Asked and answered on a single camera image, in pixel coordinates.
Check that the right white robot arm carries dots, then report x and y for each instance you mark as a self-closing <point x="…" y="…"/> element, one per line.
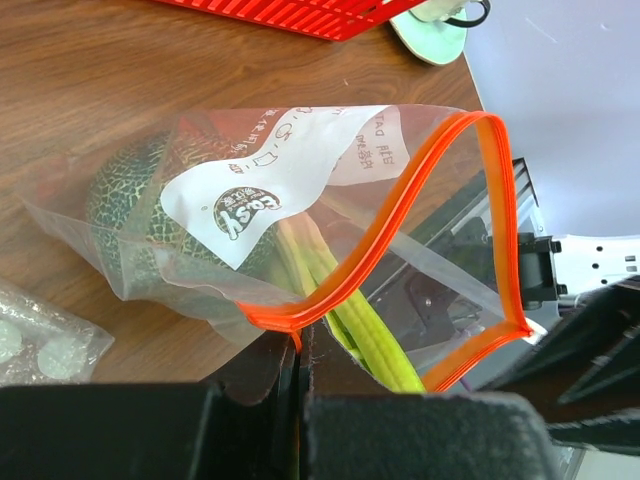
<point x="570" y="269"/>

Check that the green toy vegetable stick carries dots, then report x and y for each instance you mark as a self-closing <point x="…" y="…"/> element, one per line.
<point x="354" y="323"/>

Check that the cream enamel mug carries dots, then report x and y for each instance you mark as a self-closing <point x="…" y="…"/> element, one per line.
<point x="449" y="12"/>

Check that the mint green saucer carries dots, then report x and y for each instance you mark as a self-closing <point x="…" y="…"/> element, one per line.
<point x="435" y="43"/>

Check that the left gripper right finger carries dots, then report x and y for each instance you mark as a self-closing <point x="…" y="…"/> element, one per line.
<point x="352" y="427"/>

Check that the clear orange zip top bag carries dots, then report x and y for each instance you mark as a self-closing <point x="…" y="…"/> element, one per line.
<point x="364" y="174"/>

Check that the green toy melon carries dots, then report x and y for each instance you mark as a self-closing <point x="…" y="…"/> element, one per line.
<point x="124" y="208"/>

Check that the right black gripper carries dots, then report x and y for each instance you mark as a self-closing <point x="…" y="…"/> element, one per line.
<point x="583" y="376"/>

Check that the red plastic shopping basket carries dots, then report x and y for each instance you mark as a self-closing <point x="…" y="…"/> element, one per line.
<point x="334" y="20"/>

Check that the clear bag with white dots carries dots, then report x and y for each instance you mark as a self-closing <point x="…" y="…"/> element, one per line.
<point x="44" y="344"/>

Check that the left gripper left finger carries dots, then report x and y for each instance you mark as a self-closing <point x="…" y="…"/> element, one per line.
<point x="234" y="424"/>

